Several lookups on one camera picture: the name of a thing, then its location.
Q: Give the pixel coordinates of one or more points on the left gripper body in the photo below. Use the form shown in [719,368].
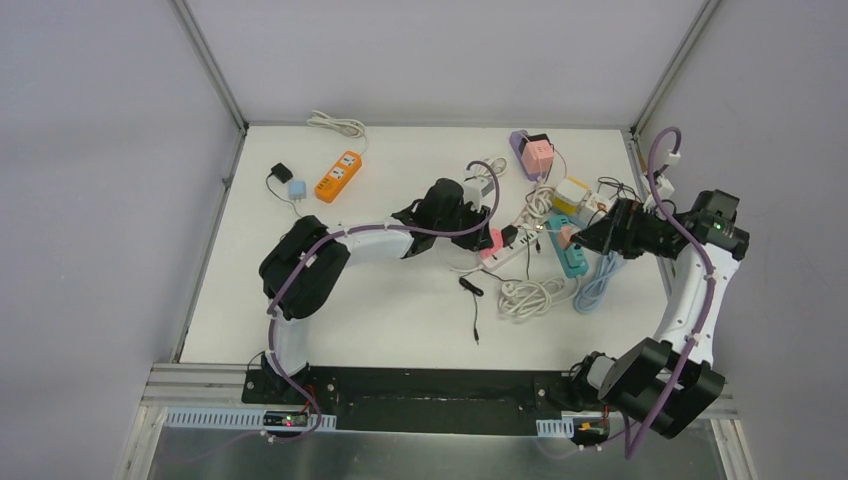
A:
[478,225]

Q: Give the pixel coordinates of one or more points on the orange power strip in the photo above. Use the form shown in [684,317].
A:
[338,176]

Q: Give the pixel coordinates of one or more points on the light blue charger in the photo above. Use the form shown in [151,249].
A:
[296,190]

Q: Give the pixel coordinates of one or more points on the black charger with cable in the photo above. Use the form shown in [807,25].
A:
[282,175]

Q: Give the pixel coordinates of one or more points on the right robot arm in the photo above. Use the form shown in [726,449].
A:
[667,380]

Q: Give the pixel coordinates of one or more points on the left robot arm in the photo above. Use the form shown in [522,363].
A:
[301,271]

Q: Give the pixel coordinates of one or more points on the white tiger cube socket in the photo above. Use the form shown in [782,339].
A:
[594,206]

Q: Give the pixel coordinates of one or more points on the yellow cube socket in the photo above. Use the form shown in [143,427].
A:
[568,196]

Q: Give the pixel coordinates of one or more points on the pink cube socket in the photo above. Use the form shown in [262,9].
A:
[537,158]

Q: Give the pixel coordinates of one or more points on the teal power strip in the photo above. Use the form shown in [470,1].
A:
[572,260]

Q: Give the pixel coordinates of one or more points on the salmon pink charger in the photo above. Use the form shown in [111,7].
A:
[564,237]

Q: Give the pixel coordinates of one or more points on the pink flat adapter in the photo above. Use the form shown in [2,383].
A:
[495,247]

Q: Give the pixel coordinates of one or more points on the white power strip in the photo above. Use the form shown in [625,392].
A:
[499,255]

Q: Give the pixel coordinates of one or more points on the purple power strip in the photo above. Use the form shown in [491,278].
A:
[518,141]

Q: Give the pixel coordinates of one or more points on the black adapter on purple strip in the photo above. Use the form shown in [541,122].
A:
[542,137]

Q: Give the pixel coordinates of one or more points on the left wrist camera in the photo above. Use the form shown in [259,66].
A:
[475,189]

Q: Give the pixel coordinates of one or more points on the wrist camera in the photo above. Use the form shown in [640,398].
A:
[664,190]
[475,189]

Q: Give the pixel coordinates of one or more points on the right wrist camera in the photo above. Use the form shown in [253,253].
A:
[664,190]

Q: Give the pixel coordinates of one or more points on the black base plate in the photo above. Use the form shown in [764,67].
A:
[433,401]

